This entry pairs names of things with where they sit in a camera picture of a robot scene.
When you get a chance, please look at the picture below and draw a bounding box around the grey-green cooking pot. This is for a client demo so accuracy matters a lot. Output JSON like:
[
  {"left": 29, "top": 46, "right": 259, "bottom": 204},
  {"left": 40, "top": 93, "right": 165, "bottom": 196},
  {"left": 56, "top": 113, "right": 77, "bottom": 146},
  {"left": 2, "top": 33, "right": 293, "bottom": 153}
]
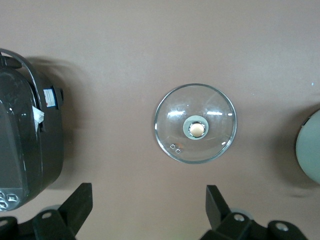
[{"left": 295, "top": 108, "right": 320, "bottom": 186}]

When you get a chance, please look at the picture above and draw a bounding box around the brown table cloth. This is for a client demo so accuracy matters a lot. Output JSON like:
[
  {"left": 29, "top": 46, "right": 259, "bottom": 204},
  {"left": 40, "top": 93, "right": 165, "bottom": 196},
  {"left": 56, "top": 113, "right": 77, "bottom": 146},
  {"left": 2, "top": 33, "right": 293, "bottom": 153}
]
[{"left": 0, "top": 0, "right": 320, "bottom": 240}]

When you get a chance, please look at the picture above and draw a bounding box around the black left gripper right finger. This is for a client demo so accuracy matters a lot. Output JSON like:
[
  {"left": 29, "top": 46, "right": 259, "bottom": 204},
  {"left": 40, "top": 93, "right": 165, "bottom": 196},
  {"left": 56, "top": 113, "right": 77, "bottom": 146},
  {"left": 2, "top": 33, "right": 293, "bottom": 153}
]
[{"left": 199, "top": 184, "right": 309, "bottom": 240}]

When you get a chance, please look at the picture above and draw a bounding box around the glass lid with gold knob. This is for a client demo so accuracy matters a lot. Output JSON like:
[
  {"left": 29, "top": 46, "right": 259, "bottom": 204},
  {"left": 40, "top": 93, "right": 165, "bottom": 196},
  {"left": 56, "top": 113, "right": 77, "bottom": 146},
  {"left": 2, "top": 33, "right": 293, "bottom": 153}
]
[{"left": 154, "top": 83, "right": 238, "bottom": 165}]

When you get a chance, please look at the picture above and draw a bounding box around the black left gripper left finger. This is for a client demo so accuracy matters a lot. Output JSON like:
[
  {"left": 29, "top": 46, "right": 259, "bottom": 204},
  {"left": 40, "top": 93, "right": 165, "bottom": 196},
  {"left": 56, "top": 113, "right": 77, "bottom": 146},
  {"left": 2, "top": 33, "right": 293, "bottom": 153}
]
[{"left": 0, "top": 182, "right": 94, "bottom": 240}]

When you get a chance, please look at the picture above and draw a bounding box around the black rice cooker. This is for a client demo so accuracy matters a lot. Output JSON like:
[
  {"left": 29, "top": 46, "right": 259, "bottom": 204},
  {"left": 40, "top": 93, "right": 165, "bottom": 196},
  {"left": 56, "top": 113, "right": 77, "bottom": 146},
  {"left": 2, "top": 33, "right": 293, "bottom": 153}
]
[{"left": 0, "top": 48, "right": 65, "bottom": 212}]

